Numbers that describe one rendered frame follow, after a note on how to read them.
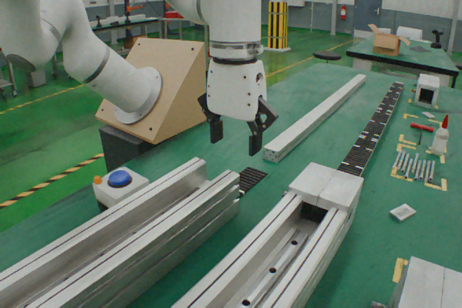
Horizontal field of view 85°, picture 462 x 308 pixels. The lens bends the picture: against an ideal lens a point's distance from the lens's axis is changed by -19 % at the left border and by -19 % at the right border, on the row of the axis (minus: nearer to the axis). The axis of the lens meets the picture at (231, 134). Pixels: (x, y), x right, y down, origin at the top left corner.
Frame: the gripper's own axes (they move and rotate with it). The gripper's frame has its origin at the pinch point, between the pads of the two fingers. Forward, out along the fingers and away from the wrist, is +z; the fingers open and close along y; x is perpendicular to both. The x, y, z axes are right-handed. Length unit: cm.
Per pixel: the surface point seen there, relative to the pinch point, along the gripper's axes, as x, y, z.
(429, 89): -88, -33, 3
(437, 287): 14.8, -37.9, 1.7
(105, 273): 33.0, -4.7, 2.8
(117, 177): 18.0, 12.8, 3.6
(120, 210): 24.2, 3.4, 2.5
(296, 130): -28.0, -0.3, 8.0
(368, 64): -211, 15, 21
